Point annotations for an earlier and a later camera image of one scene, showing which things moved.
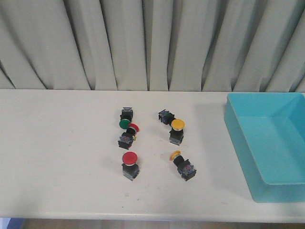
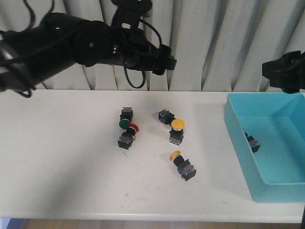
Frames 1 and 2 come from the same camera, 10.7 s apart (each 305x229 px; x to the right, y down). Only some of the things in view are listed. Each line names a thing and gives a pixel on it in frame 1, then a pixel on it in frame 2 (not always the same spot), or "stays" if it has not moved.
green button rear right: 166,117 stays
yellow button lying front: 185,168 stays
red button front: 130,168 -> 252,142
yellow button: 176,135 stays
